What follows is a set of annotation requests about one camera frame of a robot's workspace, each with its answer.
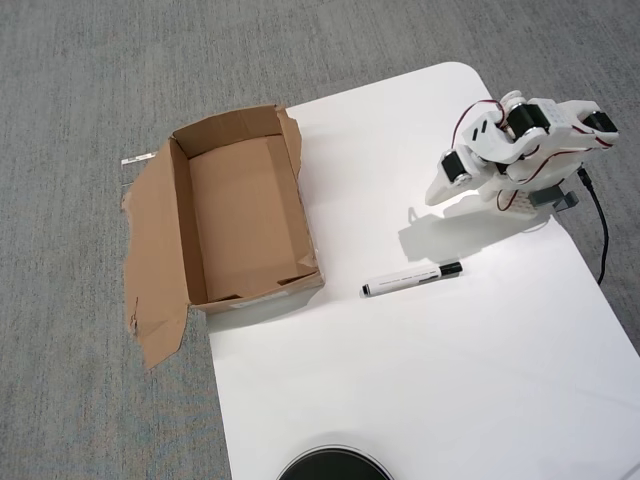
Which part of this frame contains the white marker pen black cap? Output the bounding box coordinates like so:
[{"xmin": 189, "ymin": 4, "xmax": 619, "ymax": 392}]
[{"xmin": 361, "ymin": 260, "xmax": 464, "ymax": 298}]

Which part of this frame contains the black power cable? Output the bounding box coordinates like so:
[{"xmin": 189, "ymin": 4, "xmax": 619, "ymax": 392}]
[{"xmin": 577, "ymin": 167, "xmax": 611, "ymax": 286}]

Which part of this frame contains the short red servo wire loop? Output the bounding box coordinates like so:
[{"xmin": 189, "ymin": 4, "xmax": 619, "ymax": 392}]
[{"xmin": 493, "ymin": 187, "xmax": 519, "ymax": 214}]

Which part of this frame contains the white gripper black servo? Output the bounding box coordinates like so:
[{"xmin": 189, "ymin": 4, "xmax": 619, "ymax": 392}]
[{"xmin": 424, "ymin": 146, "xmax": 495, "ymax": 206}]

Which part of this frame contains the open brown cardboard box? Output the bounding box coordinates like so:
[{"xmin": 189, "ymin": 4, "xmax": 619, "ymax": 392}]
[{"xmin": 119, "ymin": 103, "xmax": 326, "ymax": 370}]

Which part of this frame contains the long red white servo wire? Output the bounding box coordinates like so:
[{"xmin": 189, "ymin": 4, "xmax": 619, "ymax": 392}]
[{"xmin": 452, "ymin": 99, "xmax": 506, "ymax": 150}]

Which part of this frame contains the black round disc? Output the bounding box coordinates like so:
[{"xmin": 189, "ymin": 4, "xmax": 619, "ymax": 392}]
[{"xmin": 276, "ymin": 444, "xmax": 396, "ymax": 480}]

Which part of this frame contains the grey table clamp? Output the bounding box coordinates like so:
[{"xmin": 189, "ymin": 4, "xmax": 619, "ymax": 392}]
[{"xmin": 529, "ymin": 184, "xmax": 579, "ymax": 214}]

